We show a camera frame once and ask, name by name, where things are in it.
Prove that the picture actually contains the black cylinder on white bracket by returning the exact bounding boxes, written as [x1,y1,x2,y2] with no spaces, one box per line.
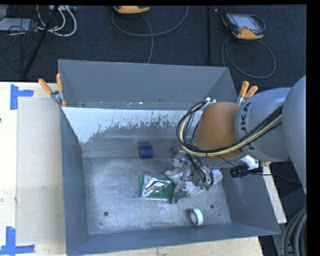
[229,154,273,179]

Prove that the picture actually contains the pale wood flat board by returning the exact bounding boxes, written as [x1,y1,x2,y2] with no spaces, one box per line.
[15,96,66,248]

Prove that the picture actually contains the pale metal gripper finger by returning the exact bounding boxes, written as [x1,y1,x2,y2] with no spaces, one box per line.
[171,181,190,204]
[171,151,189,169]

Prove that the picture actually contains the blue sponge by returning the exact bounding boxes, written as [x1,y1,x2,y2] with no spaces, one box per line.
[138,142,154,159]

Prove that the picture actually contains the white tape roll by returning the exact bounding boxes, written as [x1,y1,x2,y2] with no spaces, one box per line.
[188,207,205,227]

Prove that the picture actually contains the crumpled silver foil wrapper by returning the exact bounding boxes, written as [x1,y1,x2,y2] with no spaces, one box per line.
[141,174,173,198]

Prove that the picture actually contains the grey metal bin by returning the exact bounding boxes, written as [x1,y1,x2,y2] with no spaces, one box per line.
[57,59,282,256]

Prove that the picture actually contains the green flat packet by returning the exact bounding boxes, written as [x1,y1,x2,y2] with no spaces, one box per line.
[138,174,176,202]

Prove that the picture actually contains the white cloth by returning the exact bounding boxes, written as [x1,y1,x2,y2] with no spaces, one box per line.
[164,165,224,199]

